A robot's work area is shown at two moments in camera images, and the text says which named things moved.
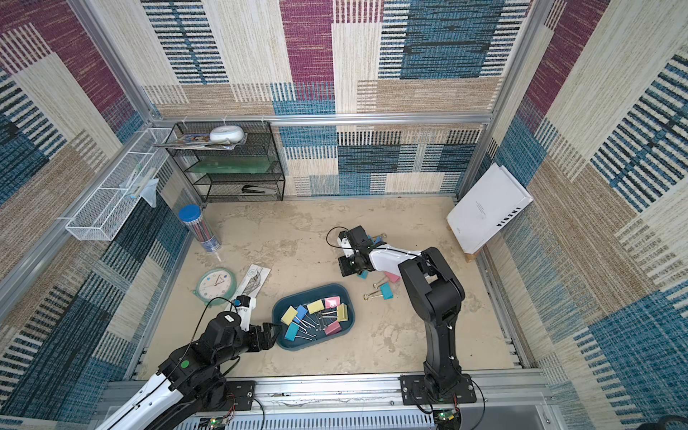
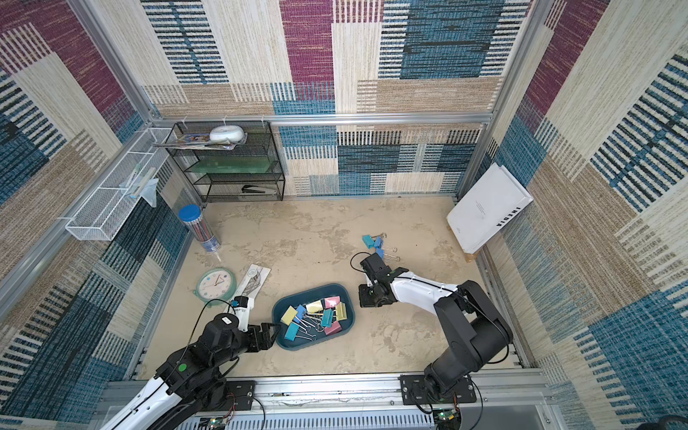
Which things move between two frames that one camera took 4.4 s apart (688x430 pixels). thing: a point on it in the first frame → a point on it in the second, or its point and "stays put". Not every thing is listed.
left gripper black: [257, 344] stays put
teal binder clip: [296, 331] stays put
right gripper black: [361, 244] → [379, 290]
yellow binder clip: [341, 313] stays put
